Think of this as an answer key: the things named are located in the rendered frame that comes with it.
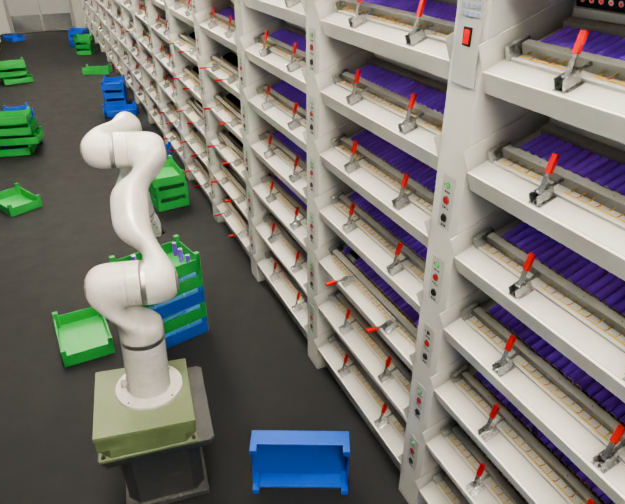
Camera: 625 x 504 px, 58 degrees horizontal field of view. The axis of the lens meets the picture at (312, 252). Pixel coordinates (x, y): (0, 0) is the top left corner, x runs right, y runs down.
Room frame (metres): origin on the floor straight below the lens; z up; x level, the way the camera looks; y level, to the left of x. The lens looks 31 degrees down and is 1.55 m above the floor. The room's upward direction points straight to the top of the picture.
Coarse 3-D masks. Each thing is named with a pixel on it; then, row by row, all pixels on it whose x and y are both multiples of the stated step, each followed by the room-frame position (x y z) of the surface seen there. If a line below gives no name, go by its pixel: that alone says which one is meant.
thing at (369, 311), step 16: (336, 240) 1.73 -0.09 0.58; (320, 256) 1.70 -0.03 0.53; (352, 256) 1.67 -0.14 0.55; (336, 272) 1.61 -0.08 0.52; (352, 288) 1.51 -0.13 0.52; (368, 304) 1.42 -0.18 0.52; (368, 320) 1.39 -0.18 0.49; (384, 320) 1.34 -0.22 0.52; (384, 336) 1.29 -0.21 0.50; (400, 336) 1.26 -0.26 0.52; (400, 352) 1.21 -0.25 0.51
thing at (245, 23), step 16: (240, 0) 2.34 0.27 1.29; (240, 16) 2.35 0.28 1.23; (256, 16) 2.36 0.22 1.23; (272, 16) 2.39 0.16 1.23; (240, 32) 2.37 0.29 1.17; (240, 48) 2.38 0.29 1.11; (240, 80) 2.40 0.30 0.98; (256, 80) 2.35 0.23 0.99; (240, 96) 2.42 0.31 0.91; (256, 128) 2.35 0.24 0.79; (256, 160) 2.35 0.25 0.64; (256, 208) 2.34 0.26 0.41; (256, 240) 2.34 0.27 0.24; (256, 272) 2.35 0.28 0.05
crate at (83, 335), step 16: (64, 320) 1.99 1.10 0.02; (80, 320) 2.02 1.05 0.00; (96, 320) 2.02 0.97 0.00; (64, 336) 1.90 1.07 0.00; (80, 336) 1.90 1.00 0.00; (96, 336) 1.90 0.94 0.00; (64, 352) 1.72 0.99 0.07; (80, 352) 1.74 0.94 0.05; (96, 352) 1.77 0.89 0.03; (112, 352) 1.80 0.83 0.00
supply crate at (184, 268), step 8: (176, 240) 2.08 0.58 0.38; (168, 248) 2.07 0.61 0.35; (184, 248) 2.05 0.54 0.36; (112, 256) 1.92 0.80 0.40; (128, 256) 1.96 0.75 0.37; (136, 256) 1.98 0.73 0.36; (168, 256) 2.04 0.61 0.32; (176, 256) 2.04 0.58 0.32; (184, 256) 2.04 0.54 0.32; (192, 256) 1.99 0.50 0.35; (176, 264) 1.98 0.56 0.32; (184, 264) 1.90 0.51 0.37; (192, 264) 1.93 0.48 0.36; (200, 264) 1.95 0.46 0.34; (184, 272) 1.90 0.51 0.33; (192, 272) 1.92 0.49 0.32
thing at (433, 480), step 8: (432, 472) 1.08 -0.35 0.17; (440, 472) 1.08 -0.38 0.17; (416, 480) 1.06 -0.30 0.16; (424, 480) 1.07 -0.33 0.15; (432, 480) 1.08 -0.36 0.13; (440, 480) 1.07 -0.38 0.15; (448, 480) 1.06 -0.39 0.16; (424, 488) 1.06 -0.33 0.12; (432, 488) 1.06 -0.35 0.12; (440, 488) 1.05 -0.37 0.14; (448, 488) 1.05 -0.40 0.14; (456, 488) 1.03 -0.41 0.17; (424, 496) 1.04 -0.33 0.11; (432, 496) 1.03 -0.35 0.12; (440, 496) 1.03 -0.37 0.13; (448, 496) 1.03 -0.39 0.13; (456, 496) 1.02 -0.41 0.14
